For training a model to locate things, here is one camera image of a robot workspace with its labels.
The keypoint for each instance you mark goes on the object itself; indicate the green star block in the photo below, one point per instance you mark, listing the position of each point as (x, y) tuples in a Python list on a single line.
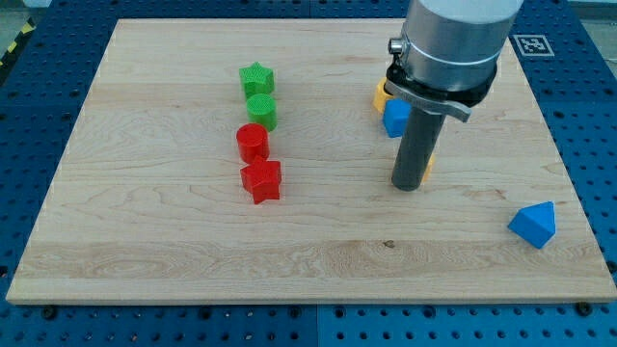
[(256, 79)]

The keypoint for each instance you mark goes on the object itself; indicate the blue triangle block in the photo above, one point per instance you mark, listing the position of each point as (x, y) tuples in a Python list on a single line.
[(535, 224)]

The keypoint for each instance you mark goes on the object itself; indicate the red star block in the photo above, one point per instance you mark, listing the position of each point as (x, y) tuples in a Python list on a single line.
[(262, 179)]

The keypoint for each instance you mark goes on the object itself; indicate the white fiducial marker tag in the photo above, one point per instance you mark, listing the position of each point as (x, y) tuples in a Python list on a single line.
[(531, 45)]

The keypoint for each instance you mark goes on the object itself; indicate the yellow block behind arm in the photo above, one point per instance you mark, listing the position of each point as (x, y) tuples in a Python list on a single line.
[(381, 96)]

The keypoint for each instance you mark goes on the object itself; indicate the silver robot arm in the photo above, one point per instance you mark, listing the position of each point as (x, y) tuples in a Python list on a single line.
[(444, 61)]

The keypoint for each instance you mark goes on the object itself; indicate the red cylinder block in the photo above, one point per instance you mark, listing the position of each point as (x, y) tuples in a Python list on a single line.
[(253, 141)]

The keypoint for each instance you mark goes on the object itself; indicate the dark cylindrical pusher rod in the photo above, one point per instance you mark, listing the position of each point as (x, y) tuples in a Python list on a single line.
[(415, 150)]

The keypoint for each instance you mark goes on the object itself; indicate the wooden board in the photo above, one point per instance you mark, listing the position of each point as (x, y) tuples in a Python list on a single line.
[(147, 206)]

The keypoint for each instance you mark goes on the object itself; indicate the black yellow hazard tape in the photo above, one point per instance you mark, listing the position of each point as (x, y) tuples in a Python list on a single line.
[(17, 46)]

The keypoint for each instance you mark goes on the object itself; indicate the yellow heart block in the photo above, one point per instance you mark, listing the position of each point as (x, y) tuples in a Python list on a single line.
[(428, 169)]

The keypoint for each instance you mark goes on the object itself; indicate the green cylinder block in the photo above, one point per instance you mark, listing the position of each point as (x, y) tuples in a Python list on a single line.
[(262, 109)]

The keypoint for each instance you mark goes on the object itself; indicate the blue cube block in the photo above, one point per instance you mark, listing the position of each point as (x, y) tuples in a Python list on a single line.
[(395, 117)]

